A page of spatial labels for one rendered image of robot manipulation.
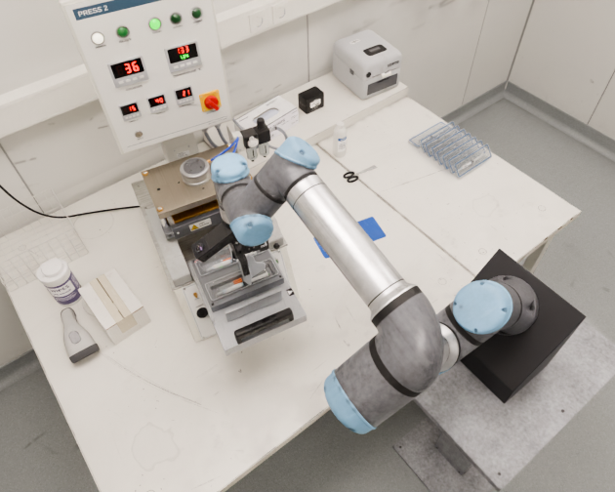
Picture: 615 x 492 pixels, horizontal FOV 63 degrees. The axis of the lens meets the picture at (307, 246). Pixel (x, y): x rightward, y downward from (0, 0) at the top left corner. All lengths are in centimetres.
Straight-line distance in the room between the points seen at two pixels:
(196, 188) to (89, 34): 44
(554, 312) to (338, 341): 58
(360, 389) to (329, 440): 134
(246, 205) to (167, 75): 55
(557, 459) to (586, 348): 77
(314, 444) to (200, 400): 81
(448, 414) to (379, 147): 106
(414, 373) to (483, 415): 68
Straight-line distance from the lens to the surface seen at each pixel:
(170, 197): 139
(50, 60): 176
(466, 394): 147
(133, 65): 135
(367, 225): 174
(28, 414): 252
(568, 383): 158
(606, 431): 246
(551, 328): 137
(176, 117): 146
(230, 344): 125
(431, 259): 168
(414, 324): 79
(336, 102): 217
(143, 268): 172
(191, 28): 135
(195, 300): 145
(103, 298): 159
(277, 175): 90
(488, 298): 117
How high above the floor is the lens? 207
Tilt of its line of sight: 52 degrees down
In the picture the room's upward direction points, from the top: 2 degrees counter-clockwise
